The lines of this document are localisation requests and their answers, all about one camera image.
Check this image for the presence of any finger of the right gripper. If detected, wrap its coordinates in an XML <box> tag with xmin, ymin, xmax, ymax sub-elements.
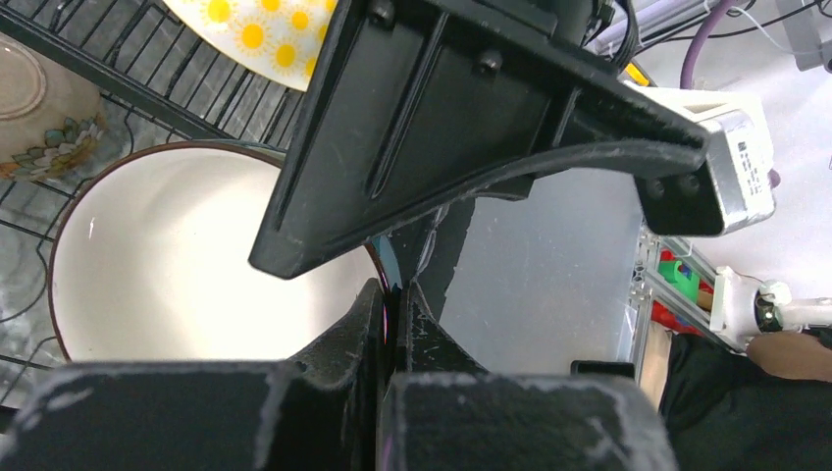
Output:
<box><xmin>249</xmin><ymin>1</ymin><xmax>709</xmax><ymax>279</ymax></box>

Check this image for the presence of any blue yellow patterned bowl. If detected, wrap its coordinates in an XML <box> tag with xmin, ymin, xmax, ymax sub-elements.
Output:
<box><xmin>164</xmin><ymin>0</ymin><xmax>338</xmax><ymax>92</ymax></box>

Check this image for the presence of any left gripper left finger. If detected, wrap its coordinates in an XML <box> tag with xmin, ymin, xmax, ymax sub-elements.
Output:
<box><xmin>1</xmin><ymin>281</ymin><xmax>386</xmax><ymax>470</ymax></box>

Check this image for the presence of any teal white bowl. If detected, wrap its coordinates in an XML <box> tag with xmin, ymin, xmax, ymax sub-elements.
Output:
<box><xmin>48</xmin><ymin>141</ymin><xmax>400</xmax><ymax>362</ymax></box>

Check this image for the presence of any black wire dish rack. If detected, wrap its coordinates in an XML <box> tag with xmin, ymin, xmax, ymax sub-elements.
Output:
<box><xmin>1</xmin><ymin>1</ymin><xmax>302</xmax><ymax>407</ymax></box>

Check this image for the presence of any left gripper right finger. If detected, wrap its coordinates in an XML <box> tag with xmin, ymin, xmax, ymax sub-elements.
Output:
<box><xmin>377</xmin><ymin>282</ymin><xmax>678</xmax><ymax>470</ymax></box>

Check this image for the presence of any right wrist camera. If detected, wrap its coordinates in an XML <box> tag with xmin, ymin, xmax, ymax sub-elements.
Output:
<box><xmin>635</xmin><ymin>85</ymin><xmax>776</xmax><ymax>237</ymax></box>

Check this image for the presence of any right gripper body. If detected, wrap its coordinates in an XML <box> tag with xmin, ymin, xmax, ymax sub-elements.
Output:
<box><xmin>513</xmin><ymin>1</ymin><xmax>640</xmax><ymax>72</ymax></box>

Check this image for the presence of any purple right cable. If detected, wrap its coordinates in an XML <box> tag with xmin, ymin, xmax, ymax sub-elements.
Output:
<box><xmin>679</xmin><ymin>0</ymin><xmax>781</xmax><ymax>189</ymax></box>

